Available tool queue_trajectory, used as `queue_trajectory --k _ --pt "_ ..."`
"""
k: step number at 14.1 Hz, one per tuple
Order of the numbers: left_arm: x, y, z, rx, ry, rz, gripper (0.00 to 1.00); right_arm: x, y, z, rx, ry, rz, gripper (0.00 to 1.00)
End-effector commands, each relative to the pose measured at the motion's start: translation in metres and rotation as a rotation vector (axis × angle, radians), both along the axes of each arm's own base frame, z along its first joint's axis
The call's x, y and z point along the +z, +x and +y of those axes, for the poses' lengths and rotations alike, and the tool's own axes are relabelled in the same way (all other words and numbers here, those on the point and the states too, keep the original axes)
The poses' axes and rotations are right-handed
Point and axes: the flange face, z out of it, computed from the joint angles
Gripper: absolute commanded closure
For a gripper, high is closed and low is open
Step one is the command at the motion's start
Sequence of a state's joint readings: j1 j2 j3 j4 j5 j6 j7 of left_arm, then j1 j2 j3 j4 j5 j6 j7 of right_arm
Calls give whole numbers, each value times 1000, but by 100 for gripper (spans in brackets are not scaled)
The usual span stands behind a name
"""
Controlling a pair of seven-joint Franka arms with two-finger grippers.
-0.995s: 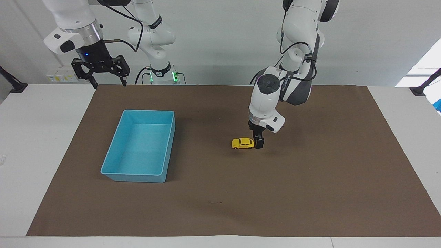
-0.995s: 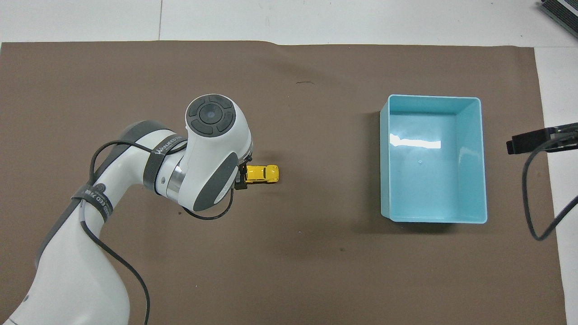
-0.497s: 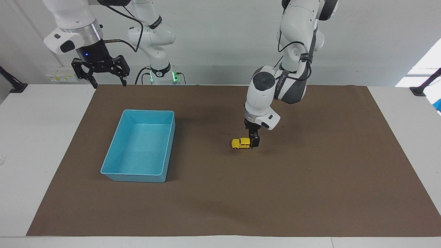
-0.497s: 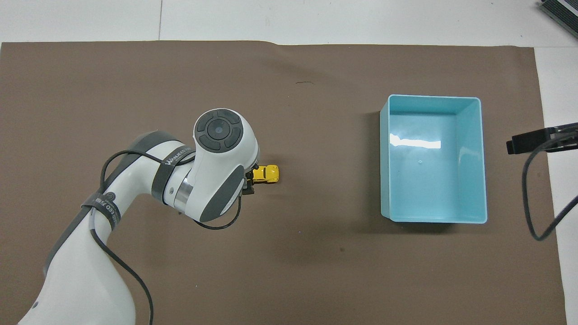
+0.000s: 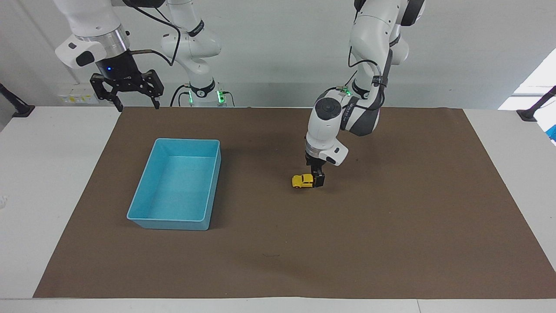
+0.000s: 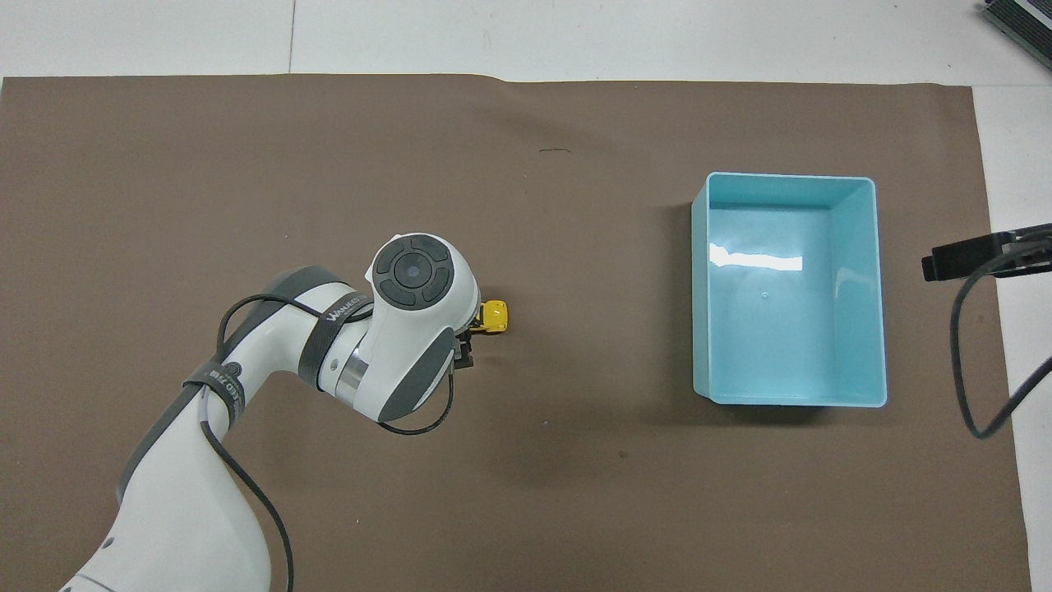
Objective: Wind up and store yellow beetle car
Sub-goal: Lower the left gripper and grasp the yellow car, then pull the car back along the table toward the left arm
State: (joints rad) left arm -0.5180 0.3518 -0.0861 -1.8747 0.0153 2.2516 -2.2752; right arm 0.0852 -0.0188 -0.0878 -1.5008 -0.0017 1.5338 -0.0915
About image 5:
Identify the black stand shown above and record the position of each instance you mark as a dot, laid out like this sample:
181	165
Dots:
527	114
19	111

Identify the light blue plastic bin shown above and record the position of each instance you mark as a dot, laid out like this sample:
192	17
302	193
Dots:
178	182

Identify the white wall socket strip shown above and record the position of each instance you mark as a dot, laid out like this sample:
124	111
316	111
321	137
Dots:
78	99

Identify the yellow toy beetle car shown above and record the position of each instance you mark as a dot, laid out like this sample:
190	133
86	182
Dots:
302	180

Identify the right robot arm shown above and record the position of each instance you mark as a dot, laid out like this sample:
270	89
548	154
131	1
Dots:
93	19

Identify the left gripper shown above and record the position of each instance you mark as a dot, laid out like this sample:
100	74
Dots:
314	161

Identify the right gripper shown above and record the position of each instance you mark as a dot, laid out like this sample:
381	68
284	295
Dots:
117	69

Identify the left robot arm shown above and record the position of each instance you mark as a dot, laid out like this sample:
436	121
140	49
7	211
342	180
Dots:
323	130

